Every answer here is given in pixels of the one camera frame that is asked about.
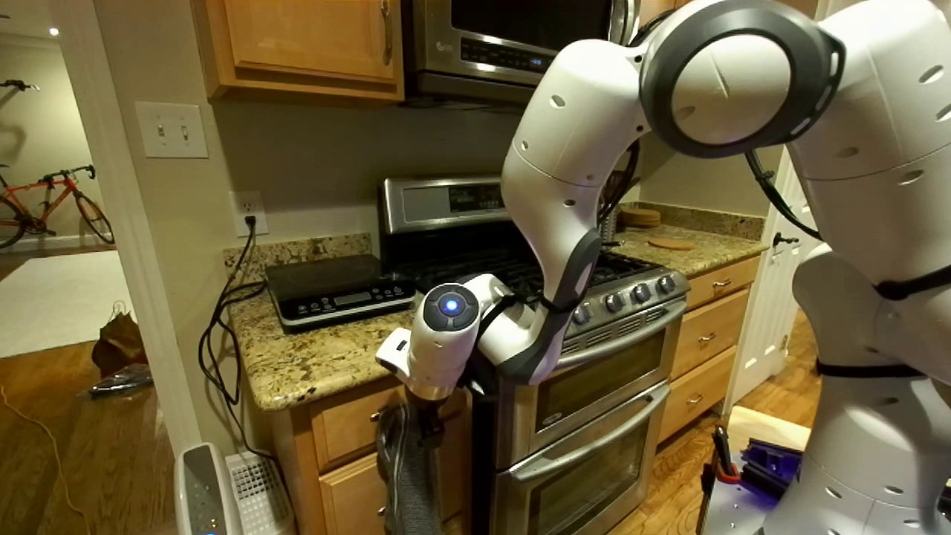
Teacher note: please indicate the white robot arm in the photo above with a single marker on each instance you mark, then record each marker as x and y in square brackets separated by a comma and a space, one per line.
[855, 96]

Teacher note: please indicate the granite countertop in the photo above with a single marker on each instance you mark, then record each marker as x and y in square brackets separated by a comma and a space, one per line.
[717, 253]

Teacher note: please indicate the right wooden drawer stack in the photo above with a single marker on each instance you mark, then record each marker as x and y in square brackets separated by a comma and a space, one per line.
[707, 343]

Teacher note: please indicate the stainless steel microwave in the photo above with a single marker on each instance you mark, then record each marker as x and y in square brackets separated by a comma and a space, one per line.
[494, 52]

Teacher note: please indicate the grey striped towel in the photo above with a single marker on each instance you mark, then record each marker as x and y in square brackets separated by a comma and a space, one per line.
[407, 437]

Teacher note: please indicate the red bicycle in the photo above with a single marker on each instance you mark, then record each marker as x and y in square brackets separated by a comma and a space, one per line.
[19, 221]

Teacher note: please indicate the white wall light switch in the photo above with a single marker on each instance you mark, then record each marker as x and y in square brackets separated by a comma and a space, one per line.
[169, 129]

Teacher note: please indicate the white floor heater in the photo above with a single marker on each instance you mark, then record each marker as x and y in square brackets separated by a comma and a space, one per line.
[228, 495]

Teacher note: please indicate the upper wooden cabinet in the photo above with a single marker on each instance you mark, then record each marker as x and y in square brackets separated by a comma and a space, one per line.
[303, 49]

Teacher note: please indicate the black induction cooktop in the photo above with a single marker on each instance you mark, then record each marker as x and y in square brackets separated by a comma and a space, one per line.
[332, 288]

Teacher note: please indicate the stainless steel gas stove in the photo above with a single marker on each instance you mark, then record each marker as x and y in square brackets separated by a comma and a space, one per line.
[558, 456]

